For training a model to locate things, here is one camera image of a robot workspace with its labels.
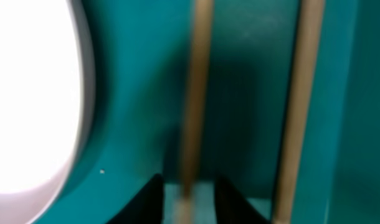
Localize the wooden chopstick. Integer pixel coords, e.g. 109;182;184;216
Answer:
174;0;214;224
272;0;325;224

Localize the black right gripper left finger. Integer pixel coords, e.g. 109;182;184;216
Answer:
107;174;164;224

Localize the white round plate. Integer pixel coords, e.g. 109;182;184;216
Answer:
0;1;95;223

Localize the teal plastic tray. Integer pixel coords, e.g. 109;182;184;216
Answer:
40;1;380;223

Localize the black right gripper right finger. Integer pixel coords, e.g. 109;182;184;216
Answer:
214;176;271;224

